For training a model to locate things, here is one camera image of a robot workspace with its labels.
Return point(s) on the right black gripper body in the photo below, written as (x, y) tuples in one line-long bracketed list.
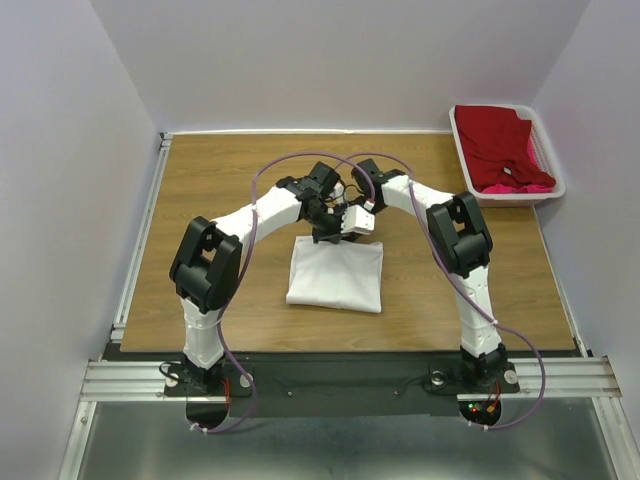
[(378, 207)]

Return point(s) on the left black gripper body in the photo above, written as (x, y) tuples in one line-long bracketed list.
[(327, 223)]

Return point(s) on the white t shirt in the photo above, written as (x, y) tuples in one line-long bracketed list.
[(345, 276)]

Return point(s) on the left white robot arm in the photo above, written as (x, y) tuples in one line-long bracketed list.
[(213, 257)]

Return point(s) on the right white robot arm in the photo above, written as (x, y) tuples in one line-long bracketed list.
[(461, 244)]

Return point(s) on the red t shirt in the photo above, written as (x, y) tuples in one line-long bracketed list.
[(494, 143)]

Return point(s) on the pink t shirt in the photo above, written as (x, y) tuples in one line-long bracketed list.
[(524, 189)]

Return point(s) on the white plastic basket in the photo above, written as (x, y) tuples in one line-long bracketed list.
[(545, 155)]

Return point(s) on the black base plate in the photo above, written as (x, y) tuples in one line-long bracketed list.
[(278, 385)]

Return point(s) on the aluminium left rail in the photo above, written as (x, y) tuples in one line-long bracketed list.
[(121, 316)]

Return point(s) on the aluminium rail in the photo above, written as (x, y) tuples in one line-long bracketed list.
[(121, 316), (573, 326), (589, 377)]

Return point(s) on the aluminium right rail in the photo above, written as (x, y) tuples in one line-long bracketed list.
[(573, 326)]

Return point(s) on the aluminium front rail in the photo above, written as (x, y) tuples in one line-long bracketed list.
[(589, 377)]

